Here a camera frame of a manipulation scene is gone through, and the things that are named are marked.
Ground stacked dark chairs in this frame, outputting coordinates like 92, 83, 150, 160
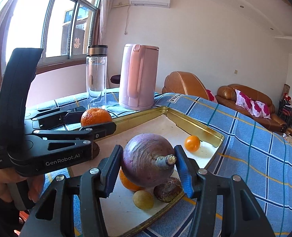
277, 84, 292, 128

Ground pink floral pillow right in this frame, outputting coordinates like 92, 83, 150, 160
251, 100, 271, 119

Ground person's left hand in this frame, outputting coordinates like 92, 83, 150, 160
0, 168, 45, 203

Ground orange tangerine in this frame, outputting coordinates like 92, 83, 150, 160
119, 169, 144, 192

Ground purple round turnip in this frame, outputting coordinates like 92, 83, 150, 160
121, 133, 177, 188

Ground pink floral pillow left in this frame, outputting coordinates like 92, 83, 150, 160
235, 89, 252, 115

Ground brown leather three-seat sofa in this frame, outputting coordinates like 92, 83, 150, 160
216, 84, 287, 133

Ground brown mangosteen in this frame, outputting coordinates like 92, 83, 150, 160
153, 177, 183, 203

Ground white wall air conditioner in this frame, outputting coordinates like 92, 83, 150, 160
129, 0, 171, 9

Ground small brown-yellow round fruit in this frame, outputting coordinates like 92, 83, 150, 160
133, 190, 154, 210

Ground pink floral pillow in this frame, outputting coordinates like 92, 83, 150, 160
235, 89, 252, 115
251, 100, 271, 119

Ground window with frame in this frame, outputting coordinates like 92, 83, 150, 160
0, 0, 100, 88

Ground gold rectangular tin tray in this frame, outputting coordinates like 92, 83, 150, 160
68, 106, 224, 236

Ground orange tangerine mid cloth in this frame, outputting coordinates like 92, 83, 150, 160
81, 108, 112, 127

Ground brown leather armchair near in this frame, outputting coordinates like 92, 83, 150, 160
162, 71, 209, 100

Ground dark stool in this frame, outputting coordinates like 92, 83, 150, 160
110, 74, 121, 85

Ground red pillow on armchair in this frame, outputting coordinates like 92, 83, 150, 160
206, 89, 217, 103

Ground clear glass bottle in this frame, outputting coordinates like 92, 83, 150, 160
86, 45, 108, 109

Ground pink electric kettle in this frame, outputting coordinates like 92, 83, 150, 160
119, 44, 159, 111

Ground pink curtain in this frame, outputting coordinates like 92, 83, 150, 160
93, 0, 114, 45

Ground small orange in tray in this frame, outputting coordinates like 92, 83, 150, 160
184, 135, 201, 152

